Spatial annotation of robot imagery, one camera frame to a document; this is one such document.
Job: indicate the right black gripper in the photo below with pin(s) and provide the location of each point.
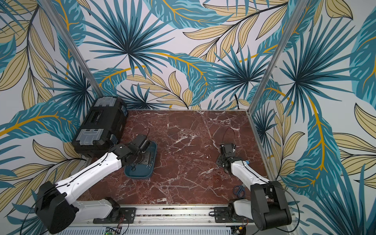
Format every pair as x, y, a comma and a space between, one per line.
223, 160

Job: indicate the teal plastic storage tray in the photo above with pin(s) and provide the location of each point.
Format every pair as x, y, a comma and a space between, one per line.
144, 164

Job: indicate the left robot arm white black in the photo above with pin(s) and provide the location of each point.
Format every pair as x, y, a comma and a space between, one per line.
58, 204

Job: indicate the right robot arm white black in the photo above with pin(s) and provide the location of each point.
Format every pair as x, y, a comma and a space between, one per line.
267, 207

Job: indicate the black plastic toolbox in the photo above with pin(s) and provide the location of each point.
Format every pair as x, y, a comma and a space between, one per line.
102, 128

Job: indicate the scissors with blue handle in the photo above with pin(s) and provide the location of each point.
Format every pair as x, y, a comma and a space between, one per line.
239, 191

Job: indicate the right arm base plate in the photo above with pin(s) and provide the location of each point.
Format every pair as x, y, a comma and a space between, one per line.
225, 215

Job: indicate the aluminium mounting rail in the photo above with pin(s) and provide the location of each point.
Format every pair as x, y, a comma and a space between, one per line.
171, 220

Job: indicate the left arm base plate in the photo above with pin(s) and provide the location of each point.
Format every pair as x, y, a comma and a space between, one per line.
118, 216

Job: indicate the left aluminium frame post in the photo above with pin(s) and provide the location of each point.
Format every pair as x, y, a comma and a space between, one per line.
71, 45

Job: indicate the aluminium frame post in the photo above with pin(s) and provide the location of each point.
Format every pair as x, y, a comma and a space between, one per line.
71, 45
299, 8

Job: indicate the right aluminium frame post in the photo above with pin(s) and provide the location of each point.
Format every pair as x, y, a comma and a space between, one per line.
299, 8

